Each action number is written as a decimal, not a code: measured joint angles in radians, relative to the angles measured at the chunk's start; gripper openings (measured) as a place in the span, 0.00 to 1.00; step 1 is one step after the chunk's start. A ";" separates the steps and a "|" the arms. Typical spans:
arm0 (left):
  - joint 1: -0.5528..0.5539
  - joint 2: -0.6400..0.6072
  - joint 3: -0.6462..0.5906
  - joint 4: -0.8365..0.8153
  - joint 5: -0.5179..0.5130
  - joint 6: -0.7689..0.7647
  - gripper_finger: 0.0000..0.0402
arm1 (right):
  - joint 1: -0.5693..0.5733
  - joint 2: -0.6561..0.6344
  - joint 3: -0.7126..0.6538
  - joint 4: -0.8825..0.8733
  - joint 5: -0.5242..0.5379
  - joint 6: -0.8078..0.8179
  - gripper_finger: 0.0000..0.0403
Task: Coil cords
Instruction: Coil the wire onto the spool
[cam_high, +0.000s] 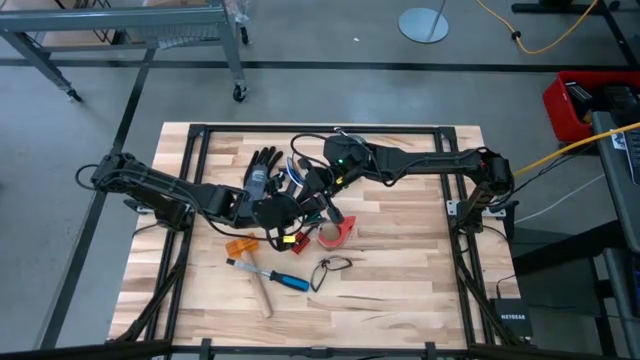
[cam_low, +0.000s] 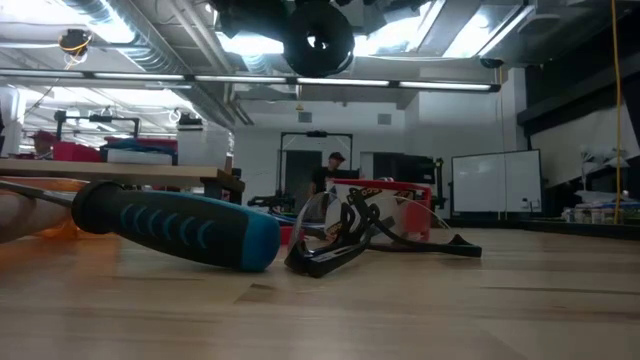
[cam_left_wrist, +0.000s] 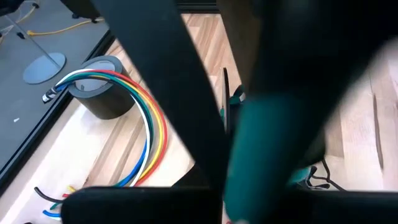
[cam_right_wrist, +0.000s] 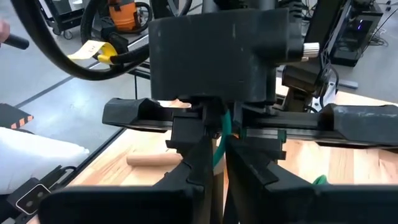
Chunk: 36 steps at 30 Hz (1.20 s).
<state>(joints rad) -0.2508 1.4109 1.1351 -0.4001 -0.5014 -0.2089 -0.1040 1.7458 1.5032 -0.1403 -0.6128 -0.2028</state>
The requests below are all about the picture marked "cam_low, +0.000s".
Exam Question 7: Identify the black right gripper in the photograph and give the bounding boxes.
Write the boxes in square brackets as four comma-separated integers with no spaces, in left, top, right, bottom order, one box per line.
[352,0,416,36]

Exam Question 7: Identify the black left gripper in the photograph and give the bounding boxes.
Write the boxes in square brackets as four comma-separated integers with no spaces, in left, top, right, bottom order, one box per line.
[209,0,301,41]

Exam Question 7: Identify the long LED light bar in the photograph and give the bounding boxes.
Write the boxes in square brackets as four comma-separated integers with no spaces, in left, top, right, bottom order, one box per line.
[0,68,502,94]

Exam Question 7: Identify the white cabinet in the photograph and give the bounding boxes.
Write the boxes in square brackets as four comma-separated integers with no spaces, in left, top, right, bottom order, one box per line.
[176,123,232,169]

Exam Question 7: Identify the black cabinet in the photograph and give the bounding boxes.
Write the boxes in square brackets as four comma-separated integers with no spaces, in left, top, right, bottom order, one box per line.
[370,151,447,211]

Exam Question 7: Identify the person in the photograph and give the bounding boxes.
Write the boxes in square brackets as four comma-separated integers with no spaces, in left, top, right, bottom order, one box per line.
[308,151,351,197]
[28,129,57,160]

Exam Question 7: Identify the blue folded cloth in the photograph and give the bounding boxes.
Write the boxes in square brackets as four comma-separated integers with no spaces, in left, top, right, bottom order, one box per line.
[103,139,177,153]

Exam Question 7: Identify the white stacked sheets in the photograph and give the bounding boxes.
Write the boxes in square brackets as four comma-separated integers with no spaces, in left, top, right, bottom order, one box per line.
[106,148,175,166]

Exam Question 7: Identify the black pipe rig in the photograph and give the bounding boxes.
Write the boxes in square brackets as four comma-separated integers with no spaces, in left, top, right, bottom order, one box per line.
[52,108,142,142]

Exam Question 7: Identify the red white box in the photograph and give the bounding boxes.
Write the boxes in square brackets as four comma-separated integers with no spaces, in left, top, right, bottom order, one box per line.
[327,178,433,244]

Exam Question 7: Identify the white whiteboard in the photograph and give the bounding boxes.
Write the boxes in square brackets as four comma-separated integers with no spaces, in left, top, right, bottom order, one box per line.
[450,148,543,215]

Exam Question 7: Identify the red black gridded block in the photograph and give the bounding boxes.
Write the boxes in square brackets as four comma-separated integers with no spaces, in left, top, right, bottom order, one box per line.
[278,224,306,247]

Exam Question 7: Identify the clear safety glasses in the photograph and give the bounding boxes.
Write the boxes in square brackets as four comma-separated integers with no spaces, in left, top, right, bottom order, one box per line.
[283,186,484,280]

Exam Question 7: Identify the white desk lamp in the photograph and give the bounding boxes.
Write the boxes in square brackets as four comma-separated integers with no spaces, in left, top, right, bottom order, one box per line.
[578,143,632,192]

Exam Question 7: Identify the stacked supplies pile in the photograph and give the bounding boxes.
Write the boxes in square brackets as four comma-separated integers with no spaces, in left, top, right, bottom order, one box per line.
[562,188,640,225]

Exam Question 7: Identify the silver ventilation duct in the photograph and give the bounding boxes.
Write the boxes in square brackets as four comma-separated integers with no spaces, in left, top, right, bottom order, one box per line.
[62,0,256,129]

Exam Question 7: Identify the black robot station frame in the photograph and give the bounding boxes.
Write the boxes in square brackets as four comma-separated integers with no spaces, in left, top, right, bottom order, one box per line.
[278,130,355,201]

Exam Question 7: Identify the ceiling cord reel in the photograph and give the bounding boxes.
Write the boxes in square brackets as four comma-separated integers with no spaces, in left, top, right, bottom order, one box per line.
[57,28,94,69]

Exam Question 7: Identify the blue cord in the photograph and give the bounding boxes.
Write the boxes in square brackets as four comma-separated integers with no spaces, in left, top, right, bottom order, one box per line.
[267,210,314,227]

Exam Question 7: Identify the blue black handled screwdriver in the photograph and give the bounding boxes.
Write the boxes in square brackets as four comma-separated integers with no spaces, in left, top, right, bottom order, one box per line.
[0,178,282,274]

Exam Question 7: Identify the yellow extension cord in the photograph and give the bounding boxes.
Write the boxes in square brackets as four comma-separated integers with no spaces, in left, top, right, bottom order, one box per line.
[609,0,625,225]

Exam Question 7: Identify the black aluminium rig frame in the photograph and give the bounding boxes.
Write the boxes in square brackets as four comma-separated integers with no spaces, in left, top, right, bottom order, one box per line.
[443,215,640,242]

